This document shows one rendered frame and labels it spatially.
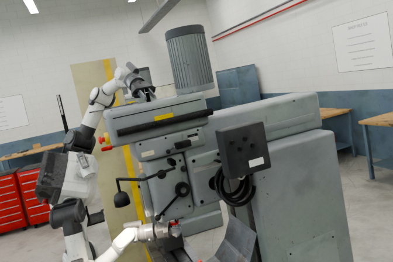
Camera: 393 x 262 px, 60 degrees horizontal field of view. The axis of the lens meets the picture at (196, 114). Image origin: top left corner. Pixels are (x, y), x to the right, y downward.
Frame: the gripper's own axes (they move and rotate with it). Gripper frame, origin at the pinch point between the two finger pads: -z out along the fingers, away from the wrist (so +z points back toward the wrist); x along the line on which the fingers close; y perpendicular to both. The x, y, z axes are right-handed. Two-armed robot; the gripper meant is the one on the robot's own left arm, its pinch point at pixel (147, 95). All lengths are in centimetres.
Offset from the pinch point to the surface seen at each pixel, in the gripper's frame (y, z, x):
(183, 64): 15.4, -4.5, -16.9
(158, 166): -24.6, -24.6, 6.0
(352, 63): -126, 167, -480
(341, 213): -49, -76, -75
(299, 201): -39, -64, -52
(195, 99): 3.3, -17.8, -15.9
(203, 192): -37, -39, -12
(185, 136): -12.2, -23.6, -8.3
